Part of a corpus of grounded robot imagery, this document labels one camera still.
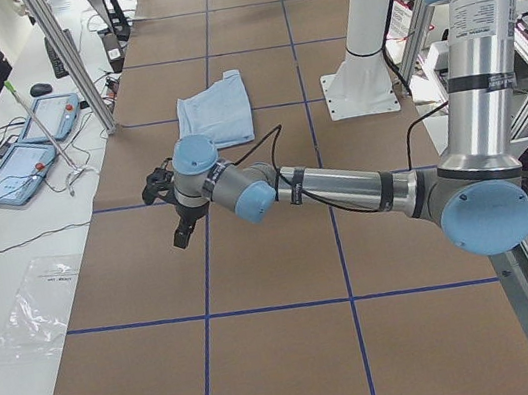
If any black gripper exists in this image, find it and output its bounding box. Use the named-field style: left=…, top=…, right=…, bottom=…
left=173, top=203, right=208, bottom=249

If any light blue button-up shirt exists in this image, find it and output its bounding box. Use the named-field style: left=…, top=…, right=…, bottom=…
left=176, top=69, right=255, bottom=149

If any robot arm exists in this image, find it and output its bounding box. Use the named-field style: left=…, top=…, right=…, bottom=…
left=161, top=0, right=528, bottom=256

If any reacher grabber stick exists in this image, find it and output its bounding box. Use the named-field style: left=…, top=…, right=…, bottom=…
left=4, top=80, right=98, bottom=196

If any blue teach pendant far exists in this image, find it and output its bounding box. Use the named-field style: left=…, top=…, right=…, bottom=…
left=18, top=92, right=80, bottom=144

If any blue teach pendant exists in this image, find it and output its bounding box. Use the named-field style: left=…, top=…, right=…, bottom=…
left=0, top=143, right=57, bottom=207
left=18, top=92, right=80, bottom=144

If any clear plastic bag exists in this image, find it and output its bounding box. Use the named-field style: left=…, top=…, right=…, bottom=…
left=0, top=254, right=82, bottom=364

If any blue teach pendant near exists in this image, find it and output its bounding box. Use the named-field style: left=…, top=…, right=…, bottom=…
left=0, top=143, right=57, bottom=207

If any black keyboard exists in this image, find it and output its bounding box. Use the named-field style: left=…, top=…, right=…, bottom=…
left=44, top=29, right=77, bottom=79

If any black computer mouse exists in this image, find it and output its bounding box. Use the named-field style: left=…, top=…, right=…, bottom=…
left=29, top=82, right=52, bottom=98

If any black monitor stand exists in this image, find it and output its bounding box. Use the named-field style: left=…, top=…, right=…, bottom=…
left=86, top=0, right=131, bottom=73

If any white central mounting column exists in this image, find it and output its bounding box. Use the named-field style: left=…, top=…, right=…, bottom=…
left=320, top=0, right=401, bottom=121

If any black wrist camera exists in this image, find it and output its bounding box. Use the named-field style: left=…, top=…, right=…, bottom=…
left=142, top=158, right=175, bottom=206

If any aluminium frame post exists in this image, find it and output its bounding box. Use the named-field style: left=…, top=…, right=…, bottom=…
left=22, top=0, right=116, bottom=135

